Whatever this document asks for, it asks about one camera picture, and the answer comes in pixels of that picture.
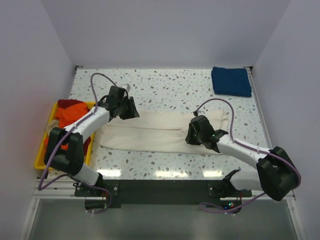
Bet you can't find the yellow plastic bin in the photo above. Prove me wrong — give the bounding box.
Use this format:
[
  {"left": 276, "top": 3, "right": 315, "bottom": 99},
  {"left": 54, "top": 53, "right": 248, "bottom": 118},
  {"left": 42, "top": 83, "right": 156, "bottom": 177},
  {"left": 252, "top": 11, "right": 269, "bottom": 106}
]
[{"left": 34, "top": 99, "right": 95, "bottom": 170}]

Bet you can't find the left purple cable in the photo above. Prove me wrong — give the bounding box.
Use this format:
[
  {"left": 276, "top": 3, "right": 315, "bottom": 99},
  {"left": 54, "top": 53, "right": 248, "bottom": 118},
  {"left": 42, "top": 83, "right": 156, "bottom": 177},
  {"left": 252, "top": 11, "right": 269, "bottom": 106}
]
[{"left": 38, "top": 73, "right": 117, "bottom": 215}]

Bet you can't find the aluminium frame rail front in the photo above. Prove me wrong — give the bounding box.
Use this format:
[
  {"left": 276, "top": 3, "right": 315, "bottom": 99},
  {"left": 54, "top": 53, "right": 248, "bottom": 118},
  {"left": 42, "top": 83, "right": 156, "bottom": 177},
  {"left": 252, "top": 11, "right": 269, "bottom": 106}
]
[{"left": 31, "top": 177, "right": 297, "bottom": 201}]

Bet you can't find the dark red t shirt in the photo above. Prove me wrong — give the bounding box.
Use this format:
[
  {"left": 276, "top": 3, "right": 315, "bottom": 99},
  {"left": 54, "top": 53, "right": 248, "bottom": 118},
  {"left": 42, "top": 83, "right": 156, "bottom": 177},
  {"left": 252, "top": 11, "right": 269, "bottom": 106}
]
[{"left": 57, "top": 99, "right": 83, "bottom": 109}]

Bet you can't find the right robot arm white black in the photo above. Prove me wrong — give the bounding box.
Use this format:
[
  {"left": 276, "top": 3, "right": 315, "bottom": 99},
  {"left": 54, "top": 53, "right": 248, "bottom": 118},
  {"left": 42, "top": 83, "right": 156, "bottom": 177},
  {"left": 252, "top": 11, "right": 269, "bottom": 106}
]
[{"left": 185, "top": 115, "right": 301, "bottom": 201}]

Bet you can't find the cream white t shirt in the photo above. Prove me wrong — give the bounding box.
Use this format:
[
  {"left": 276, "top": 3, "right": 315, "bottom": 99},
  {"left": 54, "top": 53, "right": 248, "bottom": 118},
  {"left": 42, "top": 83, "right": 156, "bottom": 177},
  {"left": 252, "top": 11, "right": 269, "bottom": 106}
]
[{"left": 97, "top": 110, "right": 216, "bottom": 155}]

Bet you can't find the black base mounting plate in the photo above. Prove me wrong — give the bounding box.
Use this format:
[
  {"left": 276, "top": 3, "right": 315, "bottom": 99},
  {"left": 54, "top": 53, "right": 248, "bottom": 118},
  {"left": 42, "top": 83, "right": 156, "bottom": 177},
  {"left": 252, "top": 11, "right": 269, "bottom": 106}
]
[{"left": 73, "top": 179, "right": 252, "bottom": 210}]

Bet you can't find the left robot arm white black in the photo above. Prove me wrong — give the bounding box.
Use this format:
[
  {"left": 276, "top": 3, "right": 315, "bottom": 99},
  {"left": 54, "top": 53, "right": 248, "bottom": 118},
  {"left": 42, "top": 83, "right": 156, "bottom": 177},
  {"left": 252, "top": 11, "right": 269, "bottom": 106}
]
[{"left": 44, "top": 84, "right": 140, "bottom": 196}]

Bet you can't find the purple cable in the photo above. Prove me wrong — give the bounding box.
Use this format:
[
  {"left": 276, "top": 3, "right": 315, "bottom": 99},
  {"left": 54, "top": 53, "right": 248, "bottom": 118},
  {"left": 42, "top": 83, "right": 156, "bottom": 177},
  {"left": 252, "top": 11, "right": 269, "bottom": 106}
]
[
  {"left": 193, "top": 98, "right": 302, "bottom": 215},
  {"left": 38, "top": 73, "right": 117, "bottom": 215}
]

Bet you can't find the folded blue t shirt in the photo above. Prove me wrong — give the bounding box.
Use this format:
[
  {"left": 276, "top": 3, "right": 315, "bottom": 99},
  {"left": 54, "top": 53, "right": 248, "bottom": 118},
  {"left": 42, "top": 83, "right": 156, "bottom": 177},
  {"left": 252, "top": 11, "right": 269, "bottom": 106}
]
[{"left": 211, "top": 66, "right": 252, "bottom": 98}]

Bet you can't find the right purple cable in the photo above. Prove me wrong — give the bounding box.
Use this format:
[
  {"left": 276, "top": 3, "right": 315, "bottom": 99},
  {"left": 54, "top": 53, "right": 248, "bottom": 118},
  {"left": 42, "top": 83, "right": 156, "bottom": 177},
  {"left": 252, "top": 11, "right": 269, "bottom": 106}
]
[{"left": 193, "top": 98, "right": 302, "bottom": 215}]

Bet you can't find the orange t shirt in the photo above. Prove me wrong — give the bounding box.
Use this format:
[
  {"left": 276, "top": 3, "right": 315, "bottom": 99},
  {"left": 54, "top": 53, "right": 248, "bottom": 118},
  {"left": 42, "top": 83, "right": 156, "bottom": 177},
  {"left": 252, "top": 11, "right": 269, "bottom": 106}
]
[{"left": 40, "top": 102, "right": 90, "bottom": 155}]

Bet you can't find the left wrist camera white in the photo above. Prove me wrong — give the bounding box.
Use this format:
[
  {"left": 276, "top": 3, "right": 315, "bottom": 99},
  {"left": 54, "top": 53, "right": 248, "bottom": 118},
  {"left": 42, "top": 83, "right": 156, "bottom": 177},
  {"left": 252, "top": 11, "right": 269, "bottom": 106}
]
[{"left": 121, "top": 84, "right": 131, "bottom": 92}]

